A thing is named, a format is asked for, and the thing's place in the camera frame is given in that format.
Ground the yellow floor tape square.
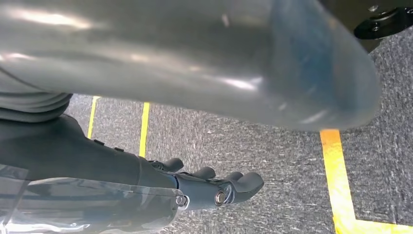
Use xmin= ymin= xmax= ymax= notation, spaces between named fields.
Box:
xmin=319 ymin=129 xmax=413 ymax=234

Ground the dark robot leg part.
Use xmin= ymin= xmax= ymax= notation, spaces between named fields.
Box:
xmin=319 ymin=0 xmax=413 ymax=53

